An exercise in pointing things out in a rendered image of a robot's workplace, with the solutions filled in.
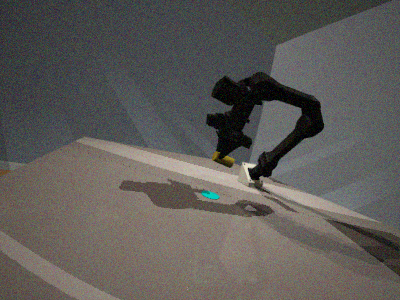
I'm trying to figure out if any olive yellow cylinder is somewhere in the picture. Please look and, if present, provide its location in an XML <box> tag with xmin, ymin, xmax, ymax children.
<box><xmin>212</xmin><ymin>151</ymin><xmax>235</xmax><ymax>168</ymax></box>

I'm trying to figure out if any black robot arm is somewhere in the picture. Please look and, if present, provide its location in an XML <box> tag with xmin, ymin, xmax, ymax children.
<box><xmin>206</xmin><ymin>72</ymin><xmax>324</xmax><ymax>180</ymax></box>

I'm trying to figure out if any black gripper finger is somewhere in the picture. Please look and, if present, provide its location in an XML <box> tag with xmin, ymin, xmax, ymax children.
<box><xmin>218</xmin><ymin>136</ymin><xmax>241</xmax><ymax>159</ymax></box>
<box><xmin>216</xmin><ymin>131</ymin><xmax>227</xmax><ymax>152</ymax></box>

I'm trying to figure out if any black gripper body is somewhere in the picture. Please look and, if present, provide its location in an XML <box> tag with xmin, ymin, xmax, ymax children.
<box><xmin>214</xmin><ymin>108</ymin><xmax>252</xmax><ymax>149</ymax></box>

